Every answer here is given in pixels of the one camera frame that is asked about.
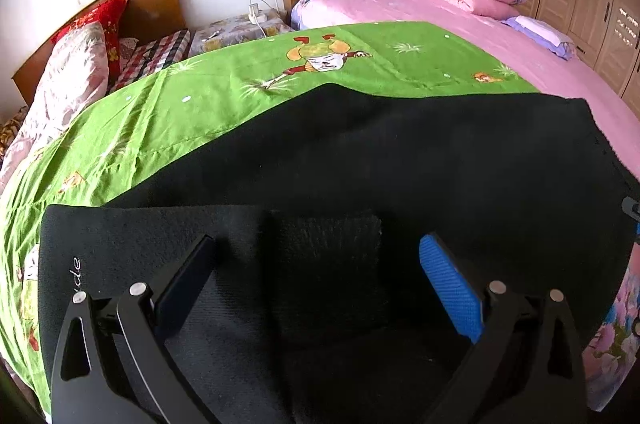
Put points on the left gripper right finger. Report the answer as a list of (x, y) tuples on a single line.
[(525, 364)]

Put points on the black pants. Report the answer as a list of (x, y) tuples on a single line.
[(318, 309)]

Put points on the red embroidered pillow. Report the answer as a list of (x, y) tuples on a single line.
[(108, 15)]

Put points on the purple white pillow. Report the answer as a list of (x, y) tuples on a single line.
[(544, 35)]

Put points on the pink bed sheet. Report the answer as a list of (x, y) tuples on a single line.
[(612, 357)]

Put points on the pink floral quilt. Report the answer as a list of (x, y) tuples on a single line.
[(75, 77)]

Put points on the white charger with cable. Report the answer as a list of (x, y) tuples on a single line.
[(257, 11)]

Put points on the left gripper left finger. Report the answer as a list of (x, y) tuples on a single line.
[(88, 384)]

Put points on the left wooden headboard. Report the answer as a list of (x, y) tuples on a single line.
[(146, 20)]

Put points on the tiger print plush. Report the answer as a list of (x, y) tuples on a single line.
[(9, 130)]

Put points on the plaid bed sheet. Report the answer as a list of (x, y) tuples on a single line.
[(153, 57)]

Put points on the green cartoon bed sheet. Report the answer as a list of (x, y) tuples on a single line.
[(126, 136)]

